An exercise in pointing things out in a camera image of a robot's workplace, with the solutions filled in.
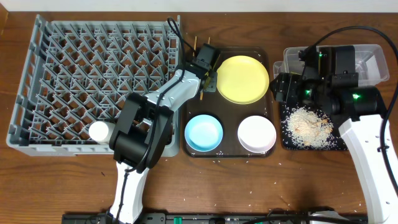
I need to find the right black cable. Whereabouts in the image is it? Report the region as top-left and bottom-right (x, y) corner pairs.
(306, 25), (398, 194)

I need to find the pile of rice scraps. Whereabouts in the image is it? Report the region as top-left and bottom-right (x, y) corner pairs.
(284, 107), (334, 149)

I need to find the light blue bowl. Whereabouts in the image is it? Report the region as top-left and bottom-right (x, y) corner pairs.
(184, 114), (223, 152)

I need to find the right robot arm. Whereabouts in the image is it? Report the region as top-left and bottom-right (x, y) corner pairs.
(270, 44), (397, 223)

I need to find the left black cable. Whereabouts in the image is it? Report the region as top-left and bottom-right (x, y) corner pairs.
(114, 17), (197, 224)

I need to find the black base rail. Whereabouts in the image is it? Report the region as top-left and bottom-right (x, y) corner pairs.
(61, 208), (369, 224)

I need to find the dark brown serving tray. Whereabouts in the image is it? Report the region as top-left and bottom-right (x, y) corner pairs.
(181, 46), (275, 159)

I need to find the yellow plate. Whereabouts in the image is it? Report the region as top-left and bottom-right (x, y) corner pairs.
(216, 55), (270, 105)

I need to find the clear plastic bin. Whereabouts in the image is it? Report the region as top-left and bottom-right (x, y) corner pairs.
(273, 44), (390, 86)

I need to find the black rectangular tray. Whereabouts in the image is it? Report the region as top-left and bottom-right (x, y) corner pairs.
(279, 103), (347, 151)

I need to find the white cup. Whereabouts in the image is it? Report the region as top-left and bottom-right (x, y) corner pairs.
(88, 121), (116, 144)

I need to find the grey plastic dishwasher rack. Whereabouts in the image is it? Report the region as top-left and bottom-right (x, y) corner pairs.
(6, 16), (180, 156)

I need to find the black cable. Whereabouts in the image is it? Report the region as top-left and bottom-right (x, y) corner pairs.
(306, 25), (398, 194)
(114, 17), (197, 224)

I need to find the white bowl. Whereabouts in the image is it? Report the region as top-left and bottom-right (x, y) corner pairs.
(237, 116), (277, 154)

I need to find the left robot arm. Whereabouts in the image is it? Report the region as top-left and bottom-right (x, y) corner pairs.
(106, 44), (220, 223)

